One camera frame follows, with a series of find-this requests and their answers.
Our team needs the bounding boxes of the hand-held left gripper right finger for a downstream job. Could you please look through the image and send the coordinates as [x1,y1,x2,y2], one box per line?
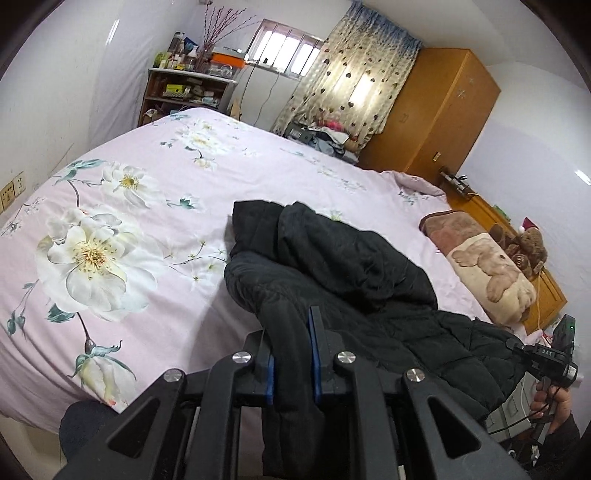
[307,306,532,480]

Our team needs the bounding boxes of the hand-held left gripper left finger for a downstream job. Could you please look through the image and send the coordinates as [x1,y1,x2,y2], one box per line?
[53,330,278,480]

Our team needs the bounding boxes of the black hooded puffer jacket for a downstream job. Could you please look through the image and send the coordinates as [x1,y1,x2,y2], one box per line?
[224,199,527,480]

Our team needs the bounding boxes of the person's right forearm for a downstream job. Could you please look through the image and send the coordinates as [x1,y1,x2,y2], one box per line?
[542,413,585,468]

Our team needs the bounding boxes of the pile of mixed clothes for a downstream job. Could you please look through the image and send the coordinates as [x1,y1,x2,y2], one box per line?
[284,117,363,163]

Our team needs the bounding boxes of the person's right hand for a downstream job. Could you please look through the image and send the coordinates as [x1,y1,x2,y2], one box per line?
[530,384,574,433]

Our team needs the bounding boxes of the wooden headboard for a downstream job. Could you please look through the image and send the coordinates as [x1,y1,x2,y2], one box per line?
[445,191,568,334]

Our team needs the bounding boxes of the folded bear print blanket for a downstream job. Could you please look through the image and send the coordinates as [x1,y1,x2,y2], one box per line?
[419,210,536,324]

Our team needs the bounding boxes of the brown teddy bear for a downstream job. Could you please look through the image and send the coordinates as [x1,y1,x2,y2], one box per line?
[492,226,549,278]

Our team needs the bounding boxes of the bed with pink floral sheet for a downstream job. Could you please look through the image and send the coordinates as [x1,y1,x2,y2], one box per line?
[0,107,532,435]

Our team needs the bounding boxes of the person's left leg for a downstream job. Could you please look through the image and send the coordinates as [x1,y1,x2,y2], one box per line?
[59,401,127,462]

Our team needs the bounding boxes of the wooden wardrobe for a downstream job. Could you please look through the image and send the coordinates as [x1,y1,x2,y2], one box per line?
[358,47,502,185]

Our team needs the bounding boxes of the heart print curtain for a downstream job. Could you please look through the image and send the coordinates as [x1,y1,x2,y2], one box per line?
[272,0,423,148]

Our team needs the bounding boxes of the cluttered wooden shelf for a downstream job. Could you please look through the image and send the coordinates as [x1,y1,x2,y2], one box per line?
[139,68,238,127]

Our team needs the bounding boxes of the barred window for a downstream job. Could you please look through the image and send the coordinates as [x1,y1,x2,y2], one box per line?
[247,18,324,79]

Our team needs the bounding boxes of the dried flower branches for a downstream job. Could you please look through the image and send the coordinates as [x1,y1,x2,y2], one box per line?
[198,2,262,52]

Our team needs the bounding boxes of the wall power socket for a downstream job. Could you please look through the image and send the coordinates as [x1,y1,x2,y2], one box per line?
[0,172,26,212]

